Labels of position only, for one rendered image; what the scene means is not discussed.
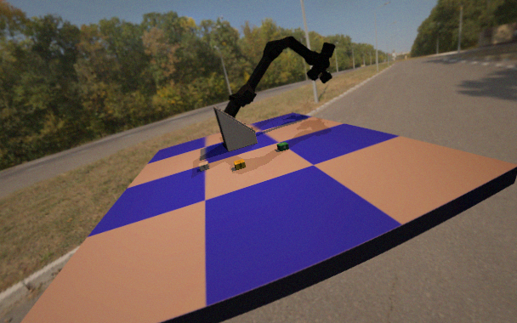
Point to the orange block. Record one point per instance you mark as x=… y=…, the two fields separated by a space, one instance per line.
x=239 y=164

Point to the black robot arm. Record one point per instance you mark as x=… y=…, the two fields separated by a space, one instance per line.
x=245 y=95

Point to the green block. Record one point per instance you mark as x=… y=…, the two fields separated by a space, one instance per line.
x=282 y=146

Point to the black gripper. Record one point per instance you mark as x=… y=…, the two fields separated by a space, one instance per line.
x=325 y=77

